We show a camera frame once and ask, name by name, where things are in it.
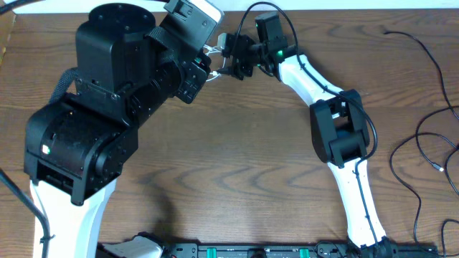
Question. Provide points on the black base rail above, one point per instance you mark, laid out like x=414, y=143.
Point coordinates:
x=147, y=245

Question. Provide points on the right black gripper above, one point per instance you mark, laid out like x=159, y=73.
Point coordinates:
x=239, y=69

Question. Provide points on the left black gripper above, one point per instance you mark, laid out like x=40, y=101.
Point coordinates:
x=201, y=71

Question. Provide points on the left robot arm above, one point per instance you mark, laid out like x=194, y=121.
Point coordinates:
x=128, y=65

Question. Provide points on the wooden side board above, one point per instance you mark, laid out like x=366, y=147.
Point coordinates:
x=8, y=18

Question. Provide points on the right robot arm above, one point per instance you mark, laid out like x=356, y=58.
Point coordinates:
x=341, y=130

